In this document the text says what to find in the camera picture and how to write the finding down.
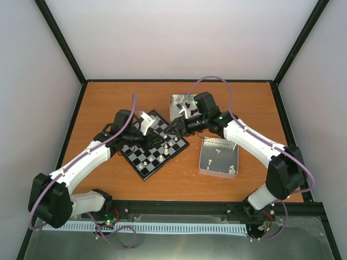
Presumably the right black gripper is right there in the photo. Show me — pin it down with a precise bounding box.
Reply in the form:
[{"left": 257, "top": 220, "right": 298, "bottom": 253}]
[{"left": 163, "top": 114, "right": 207, "bottom": 138}]

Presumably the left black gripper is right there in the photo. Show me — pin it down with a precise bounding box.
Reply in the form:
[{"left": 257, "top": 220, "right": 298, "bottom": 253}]
[{"left": 124, "top": 129, "right": 165, "bottom": 152}]

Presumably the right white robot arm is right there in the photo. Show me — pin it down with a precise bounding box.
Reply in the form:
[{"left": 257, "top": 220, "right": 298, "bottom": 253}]
[{"left": 164, "top": 92, "right": 313, "bottom": 219}]

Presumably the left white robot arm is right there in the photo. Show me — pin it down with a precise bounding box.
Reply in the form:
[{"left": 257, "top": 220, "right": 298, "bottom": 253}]
[{"left": 28, "top": 109, "right": 164, "bottom": 228}]

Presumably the black chess pieces pile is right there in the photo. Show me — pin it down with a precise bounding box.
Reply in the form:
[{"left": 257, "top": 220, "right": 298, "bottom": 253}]
[{"left": 190, "top": 109, "right": 198, "bottom": 116}]

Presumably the white chess pieces pile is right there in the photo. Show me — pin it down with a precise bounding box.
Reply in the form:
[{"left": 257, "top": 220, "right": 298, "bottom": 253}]
[{"left": 207, "top": 148, "right": 238, "bottom": 175}]

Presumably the green lit circuit board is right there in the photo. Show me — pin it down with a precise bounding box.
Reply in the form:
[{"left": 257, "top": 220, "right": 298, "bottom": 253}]
[{"left": 105, "top": 210, "right": 120, "bottom": 226}]

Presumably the gold square tin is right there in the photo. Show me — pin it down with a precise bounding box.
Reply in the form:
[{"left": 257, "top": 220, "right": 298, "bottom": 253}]
[{"left": 170, "top": 94, "right": 201, "bottom": 122}]

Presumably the black and silver chessboard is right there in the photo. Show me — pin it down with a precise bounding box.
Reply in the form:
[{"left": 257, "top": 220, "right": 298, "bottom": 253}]
[{"left": 119, "top": 110, "right": 189, "bottom": 181}]

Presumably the pink square tin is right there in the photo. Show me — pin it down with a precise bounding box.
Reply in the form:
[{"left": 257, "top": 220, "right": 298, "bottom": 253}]
[{"left": 198, "top": 137, "right": 239, "bottom": 179}]

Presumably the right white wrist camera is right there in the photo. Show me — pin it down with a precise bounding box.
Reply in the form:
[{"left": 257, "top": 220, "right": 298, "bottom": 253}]
[{"left": 176, "top": 103, "right": 191, "bottom": 119}]

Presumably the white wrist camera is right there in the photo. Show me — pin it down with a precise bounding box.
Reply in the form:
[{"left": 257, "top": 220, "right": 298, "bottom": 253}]
[
  {"left": 176, "top": 103, "right": 191, "bottom": 119},
  {"left": 139, "top": 111, "right": 157, "bottom": 136}
]

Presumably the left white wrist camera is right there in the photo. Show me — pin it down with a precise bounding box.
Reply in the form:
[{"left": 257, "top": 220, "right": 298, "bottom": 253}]
[{"left": 139, "top": 111, "right": 157, "bottom": 136}]

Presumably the light blue cable duct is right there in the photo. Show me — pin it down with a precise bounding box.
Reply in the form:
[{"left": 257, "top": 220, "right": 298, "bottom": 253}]
[{"left": 42, "top": 220, "right": 247, "bottom": 236}]

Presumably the black aluminium frame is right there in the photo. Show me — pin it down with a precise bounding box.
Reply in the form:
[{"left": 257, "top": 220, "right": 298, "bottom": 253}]
[{"left": 16, "top": 0, "right": 342, "bottom": 260}]

